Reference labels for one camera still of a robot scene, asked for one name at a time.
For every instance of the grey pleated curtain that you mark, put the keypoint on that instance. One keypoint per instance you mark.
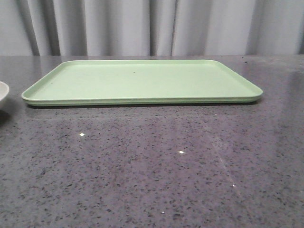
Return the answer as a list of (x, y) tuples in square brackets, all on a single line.
[(151, 27)]

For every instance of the pale pink round plate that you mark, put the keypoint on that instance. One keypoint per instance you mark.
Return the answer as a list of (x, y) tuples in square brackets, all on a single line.
[(4, 91)]

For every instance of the light green plastic tray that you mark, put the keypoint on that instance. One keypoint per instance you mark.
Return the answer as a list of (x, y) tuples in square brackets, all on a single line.
[(127, 82)]

